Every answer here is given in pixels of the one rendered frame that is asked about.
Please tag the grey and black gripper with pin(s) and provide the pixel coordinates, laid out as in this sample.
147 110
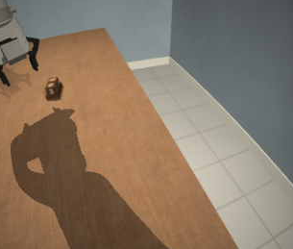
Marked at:
10 28

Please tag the brown wooden tray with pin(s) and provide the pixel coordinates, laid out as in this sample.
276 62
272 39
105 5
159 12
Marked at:
56 95

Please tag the brown calendar cube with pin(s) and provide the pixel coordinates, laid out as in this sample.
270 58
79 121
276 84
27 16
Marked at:
53 80
51 88

